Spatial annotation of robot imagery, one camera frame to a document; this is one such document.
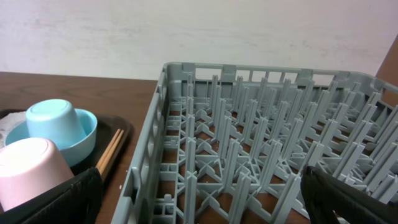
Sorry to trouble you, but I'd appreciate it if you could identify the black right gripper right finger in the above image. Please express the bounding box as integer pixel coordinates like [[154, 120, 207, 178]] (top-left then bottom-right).
[[300, 166, 397, 224]]

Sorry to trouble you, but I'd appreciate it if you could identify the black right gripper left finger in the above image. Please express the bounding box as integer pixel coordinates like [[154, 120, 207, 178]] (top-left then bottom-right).
[[1, 167, 103, 224]]

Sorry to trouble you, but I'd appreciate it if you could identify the white napkin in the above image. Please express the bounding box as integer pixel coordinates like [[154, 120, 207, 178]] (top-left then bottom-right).
[[0, 111, 26, 148]]

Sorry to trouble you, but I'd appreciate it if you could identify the grey dishwasher rack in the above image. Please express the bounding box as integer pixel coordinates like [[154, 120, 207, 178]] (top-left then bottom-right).
[[112, 62, 397, 223]]

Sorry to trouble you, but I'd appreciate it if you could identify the light blue bowl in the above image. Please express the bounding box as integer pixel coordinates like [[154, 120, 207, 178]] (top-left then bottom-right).
[[4, 109, 98, 167]]

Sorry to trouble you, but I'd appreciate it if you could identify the wooden chopstick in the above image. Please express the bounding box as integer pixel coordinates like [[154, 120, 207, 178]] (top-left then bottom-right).
[[96, 129, 121, 169], [98, 130, 124, 175]]

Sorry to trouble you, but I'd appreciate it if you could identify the dark brown tray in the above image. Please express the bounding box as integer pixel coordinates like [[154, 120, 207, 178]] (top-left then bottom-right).
[[0, 108, 133, 183]]

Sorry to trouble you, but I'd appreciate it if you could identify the light blue cup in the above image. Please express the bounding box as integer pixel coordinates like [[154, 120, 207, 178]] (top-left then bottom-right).
[[25, 99, 86, 149]]

